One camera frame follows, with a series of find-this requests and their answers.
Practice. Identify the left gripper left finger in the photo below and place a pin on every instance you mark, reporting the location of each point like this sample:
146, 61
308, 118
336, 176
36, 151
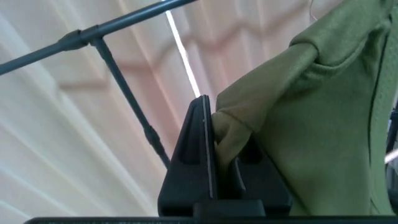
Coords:
189, 161

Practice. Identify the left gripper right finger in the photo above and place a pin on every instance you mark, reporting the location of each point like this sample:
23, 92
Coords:
264, 186

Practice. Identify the green short-sleeved shirt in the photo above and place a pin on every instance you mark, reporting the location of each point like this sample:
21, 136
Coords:
311, 124

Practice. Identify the black clothes rack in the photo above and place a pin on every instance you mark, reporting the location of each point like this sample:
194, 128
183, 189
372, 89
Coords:
124, 90

